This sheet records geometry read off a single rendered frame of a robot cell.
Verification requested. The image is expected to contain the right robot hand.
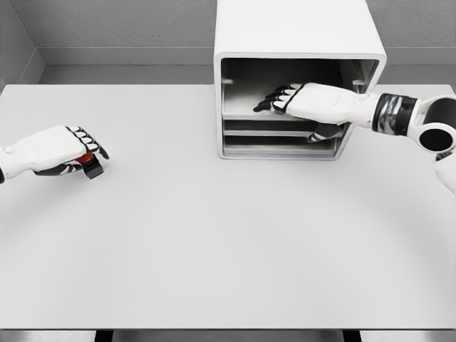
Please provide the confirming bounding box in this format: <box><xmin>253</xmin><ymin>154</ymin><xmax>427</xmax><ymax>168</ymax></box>
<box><xmin>252</xmin><ymin>82</ymin><xmax>353</xmax><ymax>144</ymax></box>

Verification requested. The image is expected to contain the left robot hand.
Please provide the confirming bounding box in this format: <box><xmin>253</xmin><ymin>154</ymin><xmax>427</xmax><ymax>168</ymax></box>
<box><xmin>11</xmin><ymin>125</ymin><xmax>110</xmax><ymax>177</ymax></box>

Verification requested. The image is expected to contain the white multi-storey storage cabinet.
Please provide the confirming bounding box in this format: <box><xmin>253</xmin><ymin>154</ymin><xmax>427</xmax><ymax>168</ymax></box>
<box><xmin>213</xmin><ymin>0</ymin><xmax>388</xmax><ymax>161</ymax></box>

